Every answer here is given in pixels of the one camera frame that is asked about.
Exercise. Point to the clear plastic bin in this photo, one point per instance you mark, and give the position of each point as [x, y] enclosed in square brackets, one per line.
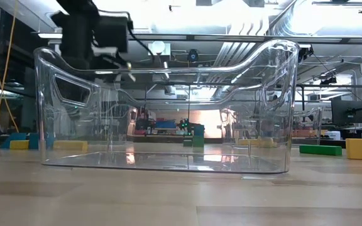
[310, 119]
[168, 157]

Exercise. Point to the long green block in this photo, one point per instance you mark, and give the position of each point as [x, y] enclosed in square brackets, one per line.
[187, 143]

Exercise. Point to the small blue cube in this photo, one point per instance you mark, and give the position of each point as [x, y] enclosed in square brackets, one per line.
[34, 141]

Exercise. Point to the black overhead camera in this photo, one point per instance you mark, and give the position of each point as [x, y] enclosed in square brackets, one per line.
[193, 56]

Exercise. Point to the small green cube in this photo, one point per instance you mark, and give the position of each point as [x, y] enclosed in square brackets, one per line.
[198, 142]

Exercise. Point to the round white lamp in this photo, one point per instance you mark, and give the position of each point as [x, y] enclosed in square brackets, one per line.
[158, 47]

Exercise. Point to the green rectangular block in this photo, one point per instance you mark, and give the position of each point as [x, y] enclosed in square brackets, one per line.
[320, 150]

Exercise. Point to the blue rectangular block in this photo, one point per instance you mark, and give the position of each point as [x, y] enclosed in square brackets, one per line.
[14, 138]

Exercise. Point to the blue cylinder block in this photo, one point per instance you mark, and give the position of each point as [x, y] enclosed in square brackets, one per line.
[199, 130]

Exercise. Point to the long yellow block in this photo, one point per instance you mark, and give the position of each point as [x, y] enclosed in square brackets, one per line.
[70, 146]
[256, 143]

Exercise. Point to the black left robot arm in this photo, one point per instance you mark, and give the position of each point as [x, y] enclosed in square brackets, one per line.
[77, 6]

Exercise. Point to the blue crate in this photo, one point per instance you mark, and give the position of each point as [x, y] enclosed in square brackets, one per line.
[165, 124]

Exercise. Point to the black computer monitor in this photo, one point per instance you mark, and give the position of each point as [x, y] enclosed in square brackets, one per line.
[347, 112]

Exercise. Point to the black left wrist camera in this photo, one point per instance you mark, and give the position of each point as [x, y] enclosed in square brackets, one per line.
[112, 33]

